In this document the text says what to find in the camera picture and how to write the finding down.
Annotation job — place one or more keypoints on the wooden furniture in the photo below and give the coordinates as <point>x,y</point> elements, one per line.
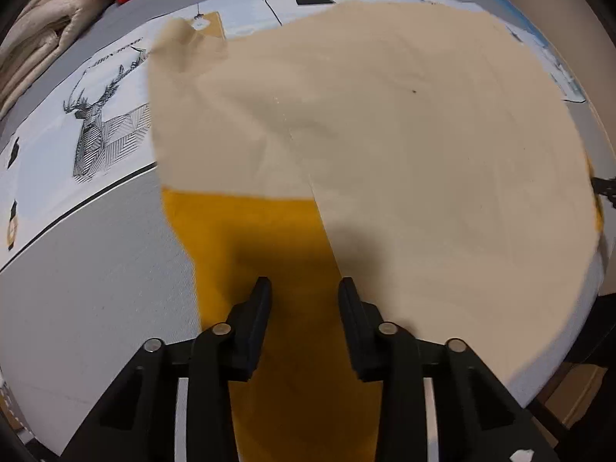
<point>577,394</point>

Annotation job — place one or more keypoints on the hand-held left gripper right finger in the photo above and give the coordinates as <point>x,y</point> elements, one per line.
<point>351,310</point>

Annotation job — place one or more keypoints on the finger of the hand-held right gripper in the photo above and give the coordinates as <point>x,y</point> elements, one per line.
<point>605,188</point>

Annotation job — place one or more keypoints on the beige and yellow hooded jacket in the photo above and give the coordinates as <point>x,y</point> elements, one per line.
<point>409,154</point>

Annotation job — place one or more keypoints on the white fluffy folded blanket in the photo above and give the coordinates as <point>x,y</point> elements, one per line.
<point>48,24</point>

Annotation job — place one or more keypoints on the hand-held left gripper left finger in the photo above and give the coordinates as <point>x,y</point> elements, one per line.
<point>259,310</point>

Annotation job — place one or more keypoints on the grey deer print bedsheet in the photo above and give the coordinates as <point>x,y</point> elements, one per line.
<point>96,279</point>

